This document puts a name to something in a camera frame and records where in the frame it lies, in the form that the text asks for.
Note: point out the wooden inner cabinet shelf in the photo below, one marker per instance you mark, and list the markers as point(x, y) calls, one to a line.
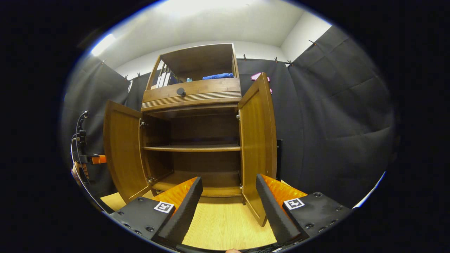
point(193, 148)

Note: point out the blue folded towel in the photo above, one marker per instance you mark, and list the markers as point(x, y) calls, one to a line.
point(218, 76)

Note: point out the black round drawer knob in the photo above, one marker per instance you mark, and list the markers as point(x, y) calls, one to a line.
point(181, 91)

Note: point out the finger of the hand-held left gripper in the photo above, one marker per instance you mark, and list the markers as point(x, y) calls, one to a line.
point(99, 159)

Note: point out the wooden double-door shoe cabinet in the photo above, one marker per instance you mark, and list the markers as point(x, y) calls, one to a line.
point(197, 59)

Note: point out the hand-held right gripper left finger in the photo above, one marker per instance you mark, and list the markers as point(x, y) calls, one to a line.
point(186, 211)

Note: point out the wooden cabinet drawer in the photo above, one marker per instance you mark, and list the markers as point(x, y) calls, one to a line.
point(211, 88)

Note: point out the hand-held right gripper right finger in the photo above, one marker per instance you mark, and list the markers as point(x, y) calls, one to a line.
point(274, 211)

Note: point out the dark blue book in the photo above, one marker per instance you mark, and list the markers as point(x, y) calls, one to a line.
point(173, 80)

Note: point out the wooden cabinet door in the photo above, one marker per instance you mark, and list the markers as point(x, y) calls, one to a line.
point(258, 140)
point(123, 151)

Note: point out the black backdrop cloth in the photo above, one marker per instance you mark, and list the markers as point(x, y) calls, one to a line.
point(334, 123)

